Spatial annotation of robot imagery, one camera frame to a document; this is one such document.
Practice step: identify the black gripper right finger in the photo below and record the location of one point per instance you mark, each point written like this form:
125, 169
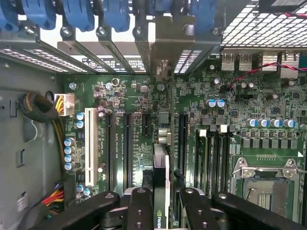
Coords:
251, 210

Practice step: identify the silver USB port block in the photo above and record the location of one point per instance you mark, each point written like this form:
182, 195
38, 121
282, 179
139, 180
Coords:
236, 61

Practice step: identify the blue card retention clip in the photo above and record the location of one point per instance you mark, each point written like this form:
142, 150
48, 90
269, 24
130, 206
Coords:
117, 15
163, 6
204, 14
40, 14
80, 15
8, 14

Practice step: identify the green motherboard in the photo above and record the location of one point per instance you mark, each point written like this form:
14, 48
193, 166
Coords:
134, 95

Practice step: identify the white PCI expansion slot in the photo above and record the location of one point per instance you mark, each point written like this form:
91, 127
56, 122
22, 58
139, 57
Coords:
91, 143

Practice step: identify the socket locking lever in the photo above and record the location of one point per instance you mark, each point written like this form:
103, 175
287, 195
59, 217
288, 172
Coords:
302, 170

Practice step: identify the white power connector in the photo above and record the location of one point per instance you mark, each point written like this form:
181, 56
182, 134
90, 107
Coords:
68, 103

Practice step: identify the long black expansion slot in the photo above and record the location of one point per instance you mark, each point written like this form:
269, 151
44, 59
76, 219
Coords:
184, 143
128, 153
110, 153

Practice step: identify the open black PC case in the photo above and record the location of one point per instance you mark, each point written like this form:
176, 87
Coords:
21, 39

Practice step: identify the metal slot blank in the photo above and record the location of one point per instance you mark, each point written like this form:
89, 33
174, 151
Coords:
143, 57
117, 55
82, 54

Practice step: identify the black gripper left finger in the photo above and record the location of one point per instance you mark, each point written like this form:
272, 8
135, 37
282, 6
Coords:
72, 208

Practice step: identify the black RAM slot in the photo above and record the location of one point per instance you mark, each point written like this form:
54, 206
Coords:
214, 158
225, 158

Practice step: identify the CPU socket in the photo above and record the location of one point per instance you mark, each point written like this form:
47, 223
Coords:
266, 172

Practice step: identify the short black expansion slot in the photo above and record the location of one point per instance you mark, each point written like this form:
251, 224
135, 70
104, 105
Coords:
146, 124

